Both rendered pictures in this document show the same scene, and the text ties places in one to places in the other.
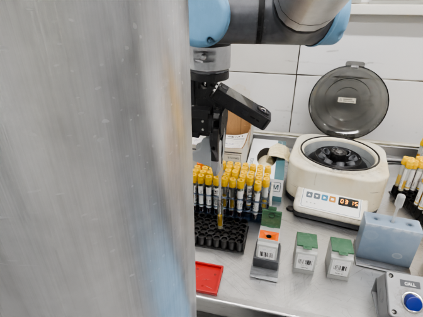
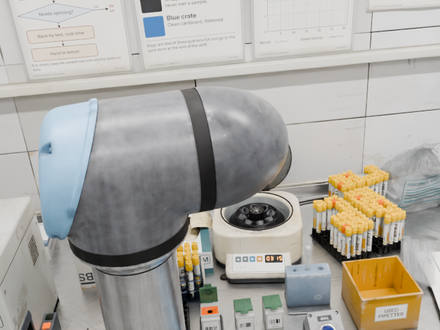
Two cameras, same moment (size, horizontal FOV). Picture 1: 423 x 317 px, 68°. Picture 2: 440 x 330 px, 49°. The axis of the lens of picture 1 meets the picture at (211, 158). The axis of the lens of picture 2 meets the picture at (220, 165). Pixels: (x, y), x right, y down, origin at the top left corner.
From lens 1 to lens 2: 0.44 m
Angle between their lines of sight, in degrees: 15
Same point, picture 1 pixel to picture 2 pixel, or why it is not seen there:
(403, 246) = (319, 288)
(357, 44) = not seen: hidden behind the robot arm
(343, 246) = (273, 302)
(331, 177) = (253, 239)
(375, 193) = (294, 243)
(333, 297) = not seen: outside the picture
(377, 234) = (298, 283)
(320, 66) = not seen: hidden behind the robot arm
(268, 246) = (211, 320)
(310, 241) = (245, 305)
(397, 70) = (293, 116)
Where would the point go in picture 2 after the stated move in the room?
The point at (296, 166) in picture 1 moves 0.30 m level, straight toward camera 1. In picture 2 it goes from (220, 236) to (224, 320)
